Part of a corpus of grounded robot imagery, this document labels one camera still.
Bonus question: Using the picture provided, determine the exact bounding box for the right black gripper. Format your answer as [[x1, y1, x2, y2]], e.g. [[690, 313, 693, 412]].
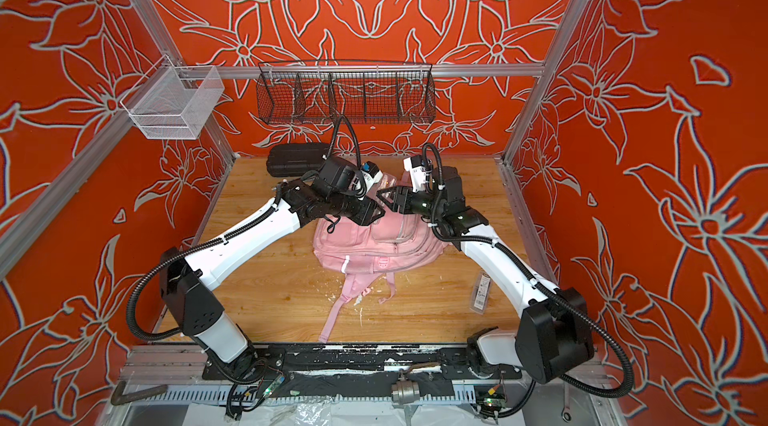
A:
[[376, 185, 449, 221]]

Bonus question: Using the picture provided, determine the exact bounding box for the pink student backpack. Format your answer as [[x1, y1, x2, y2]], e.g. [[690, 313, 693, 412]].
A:
[[313, 211, 446, 343]]

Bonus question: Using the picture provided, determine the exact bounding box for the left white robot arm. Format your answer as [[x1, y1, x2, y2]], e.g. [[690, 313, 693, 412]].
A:
[[126, 148, 385, 366]]

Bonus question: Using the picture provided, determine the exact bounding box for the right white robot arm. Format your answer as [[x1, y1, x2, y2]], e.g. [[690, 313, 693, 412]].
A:
[[390, 143, 635, 398]]

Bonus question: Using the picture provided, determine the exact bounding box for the black plastic case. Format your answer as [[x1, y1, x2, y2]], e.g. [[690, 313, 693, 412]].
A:
[[266, 143, 329, 178]]

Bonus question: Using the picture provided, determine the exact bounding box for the metal pipe fitting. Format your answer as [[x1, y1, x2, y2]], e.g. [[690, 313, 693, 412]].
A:
[[391, 380, 421, 406]]

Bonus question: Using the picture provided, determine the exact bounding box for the steel wrench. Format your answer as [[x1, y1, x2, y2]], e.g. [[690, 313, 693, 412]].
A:
[[561, 401, 572, 423]]

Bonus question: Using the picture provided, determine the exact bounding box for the rusty allen key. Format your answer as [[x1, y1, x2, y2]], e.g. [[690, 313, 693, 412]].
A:
[[110, 380, 168, 406]]

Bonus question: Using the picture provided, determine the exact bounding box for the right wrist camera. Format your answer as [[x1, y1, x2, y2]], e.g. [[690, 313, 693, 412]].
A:
[[403, 155, 432, 192]]

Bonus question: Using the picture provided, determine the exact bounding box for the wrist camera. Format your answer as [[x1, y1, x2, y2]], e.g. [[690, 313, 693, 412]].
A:
[[403, 155, 432, 192], [361, 161, 383, 185]]

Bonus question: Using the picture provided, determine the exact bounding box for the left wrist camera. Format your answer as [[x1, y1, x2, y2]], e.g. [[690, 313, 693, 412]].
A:
[[361, 161, 383, 185]]

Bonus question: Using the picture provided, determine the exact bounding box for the black wire wall basket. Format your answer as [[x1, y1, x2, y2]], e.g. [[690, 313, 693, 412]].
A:
[[255, 61, 437, 125]]

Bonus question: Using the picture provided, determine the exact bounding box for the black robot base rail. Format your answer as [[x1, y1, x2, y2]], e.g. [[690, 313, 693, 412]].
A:
[[202, 341, 523, 398]]

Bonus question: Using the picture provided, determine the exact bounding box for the white wire wall basket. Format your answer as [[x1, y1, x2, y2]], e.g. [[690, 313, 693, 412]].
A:
[[119, 56, 224, 140]]

